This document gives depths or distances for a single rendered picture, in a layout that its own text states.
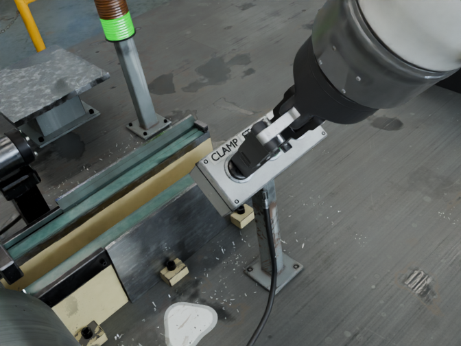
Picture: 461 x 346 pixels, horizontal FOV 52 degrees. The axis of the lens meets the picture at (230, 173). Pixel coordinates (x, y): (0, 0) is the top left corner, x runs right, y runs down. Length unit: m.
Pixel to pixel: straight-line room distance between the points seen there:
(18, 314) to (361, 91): 0.32
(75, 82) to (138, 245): 0.54
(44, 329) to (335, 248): 0.51
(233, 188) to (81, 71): 0.72
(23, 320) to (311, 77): 0.29
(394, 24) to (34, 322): 0.35
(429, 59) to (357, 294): 0.52
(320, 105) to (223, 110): 0.80
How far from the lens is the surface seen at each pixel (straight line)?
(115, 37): 1.02
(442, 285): 0.79
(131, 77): 1.06
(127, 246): 0.72
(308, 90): 0.35
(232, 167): 0.55
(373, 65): 0.30
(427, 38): 0.27
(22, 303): 0.46
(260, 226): 0.69
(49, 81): 1.21
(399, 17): 0.27
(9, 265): 0.61
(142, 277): 0.78
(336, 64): 0.32
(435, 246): 0.84
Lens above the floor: 1.43
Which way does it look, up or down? 41 degrees down
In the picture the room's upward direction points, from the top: 11 degrees counter-clockwise
